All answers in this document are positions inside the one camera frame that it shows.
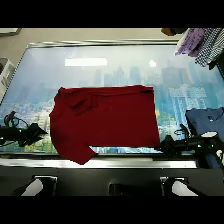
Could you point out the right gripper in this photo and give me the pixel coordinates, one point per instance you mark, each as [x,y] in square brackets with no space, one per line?
[171,145]

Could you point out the silver frame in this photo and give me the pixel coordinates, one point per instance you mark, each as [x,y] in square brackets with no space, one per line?
[100,163]

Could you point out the red T-shirt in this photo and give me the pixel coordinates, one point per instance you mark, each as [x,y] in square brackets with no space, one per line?
[110,123]

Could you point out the blue garment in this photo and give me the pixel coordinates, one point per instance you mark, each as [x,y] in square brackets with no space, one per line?
[206,121]

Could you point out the checked shirt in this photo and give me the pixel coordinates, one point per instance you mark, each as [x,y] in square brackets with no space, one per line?
[213,43]

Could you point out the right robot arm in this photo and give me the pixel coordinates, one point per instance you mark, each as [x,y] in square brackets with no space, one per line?
[201,144]

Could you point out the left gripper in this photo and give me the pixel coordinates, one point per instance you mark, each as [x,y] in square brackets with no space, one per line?
[31,134]

